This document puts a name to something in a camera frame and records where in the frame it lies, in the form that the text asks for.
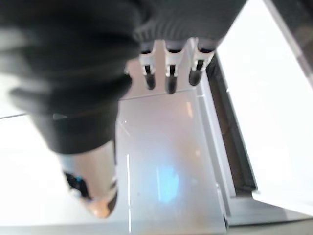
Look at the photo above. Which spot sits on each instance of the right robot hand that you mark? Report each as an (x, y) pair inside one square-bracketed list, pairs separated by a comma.
[(73, 61)]

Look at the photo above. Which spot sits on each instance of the white refrigerator door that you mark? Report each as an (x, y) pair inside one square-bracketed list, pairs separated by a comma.
[(289, 27)]

